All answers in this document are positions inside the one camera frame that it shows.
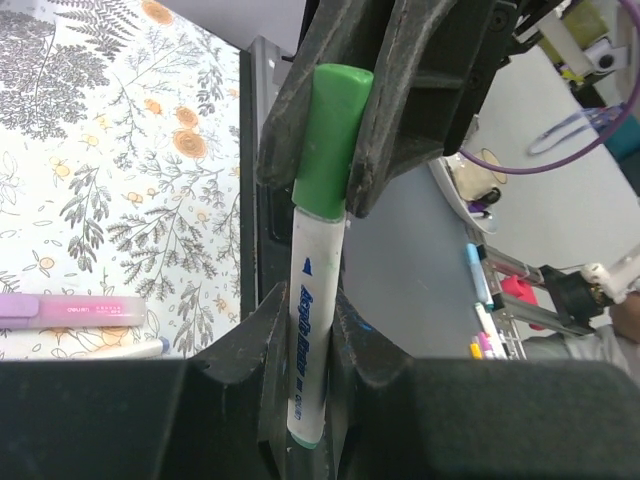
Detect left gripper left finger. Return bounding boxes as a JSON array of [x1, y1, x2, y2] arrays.
[[1, 283, 289, 479]]

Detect green pen cap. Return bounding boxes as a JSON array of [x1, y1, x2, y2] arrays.
[[292, 64, 374, 221]]

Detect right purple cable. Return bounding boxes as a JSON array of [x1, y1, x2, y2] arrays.
[[459, 0, 640, 176]]

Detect white pen blue tip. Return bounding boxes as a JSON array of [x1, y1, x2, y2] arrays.
[[86, 338, 170, 359]]

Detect floral tablecloth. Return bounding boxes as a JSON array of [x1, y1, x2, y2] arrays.
[[1, 1, 241, 360]]

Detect pink highlighter pen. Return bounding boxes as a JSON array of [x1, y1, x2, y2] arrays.
[[1, 293, 147, 329]]

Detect markers in tray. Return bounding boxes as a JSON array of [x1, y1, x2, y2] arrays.
[[465, 243, 510, 360]]

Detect white dish with items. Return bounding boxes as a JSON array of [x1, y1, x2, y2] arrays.
[[429, 153, 506, 234]]

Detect white pen green tip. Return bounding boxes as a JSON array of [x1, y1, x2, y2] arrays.
[[286, 207, 345, 449]]

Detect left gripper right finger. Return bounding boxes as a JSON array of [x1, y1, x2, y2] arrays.
[[327, 295, 639, 479]]

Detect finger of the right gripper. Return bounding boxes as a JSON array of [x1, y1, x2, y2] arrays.
[[256, 1, 399, 188], [346, 1, 510, 218]]

